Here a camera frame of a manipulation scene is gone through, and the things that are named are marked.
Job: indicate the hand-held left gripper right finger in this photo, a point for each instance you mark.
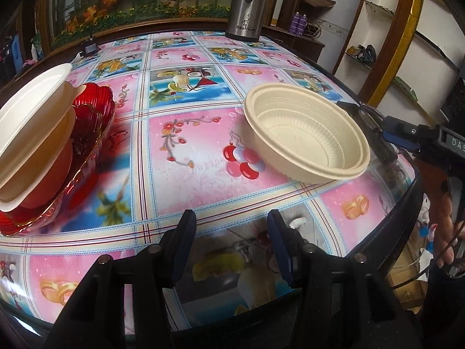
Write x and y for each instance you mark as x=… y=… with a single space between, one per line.
x=281 y=251

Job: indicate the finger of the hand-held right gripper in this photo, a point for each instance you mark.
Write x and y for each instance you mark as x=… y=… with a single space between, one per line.
x=407 y=131
x=363 y=111

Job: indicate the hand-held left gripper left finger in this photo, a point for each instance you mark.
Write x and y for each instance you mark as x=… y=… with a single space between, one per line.
x=181 y=254

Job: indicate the white paper bowl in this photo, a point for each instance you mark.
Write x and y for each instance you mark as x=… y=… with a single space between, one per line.
x=32 y=94
x=47 y=174

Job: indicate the gold-rimmed red glass plate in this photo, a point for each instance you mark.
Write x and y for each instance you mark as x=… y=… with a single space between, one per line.
x=92 y=116

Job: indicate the person's right hand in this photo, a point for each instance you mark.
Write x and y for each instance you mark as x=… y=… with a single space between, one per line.
x=443 y=225

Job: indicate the black shoes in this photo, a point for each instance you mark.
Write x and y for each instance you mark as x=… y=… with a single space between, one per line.
x=365 y=53

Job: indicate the black-edged round table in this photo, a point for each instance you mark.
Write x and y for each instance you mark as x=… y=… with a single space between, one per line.
x=407 y=203

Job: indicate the brown wooden side table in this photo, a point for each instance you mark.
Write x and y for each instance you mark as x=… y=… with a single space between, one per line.
x=294 y=47

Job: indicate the purple spray can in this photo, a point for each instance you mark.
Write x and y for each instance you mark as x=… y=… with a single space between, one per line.
x=295 y=23
x=304 y=25

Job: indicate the stainless steel thermos jug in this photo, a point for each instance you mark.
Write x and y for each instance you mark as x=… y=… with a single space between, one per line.
x=247 y=11

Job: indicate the small black device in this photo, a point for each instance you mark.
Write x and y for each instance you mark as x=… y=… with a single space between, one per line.
x=90 y=46

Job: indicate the blue plastic bottle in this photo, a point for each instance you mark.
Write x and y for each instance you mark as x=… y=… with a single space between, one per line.
x=15 y=52

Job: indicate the gold arch frame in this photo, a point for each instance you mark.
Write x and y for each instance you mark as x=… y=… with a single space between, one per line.
x=403 y=32

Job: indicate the white wall shelf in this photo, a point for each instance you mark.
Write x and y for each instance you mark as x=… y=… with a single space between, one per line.
x=377 y=11

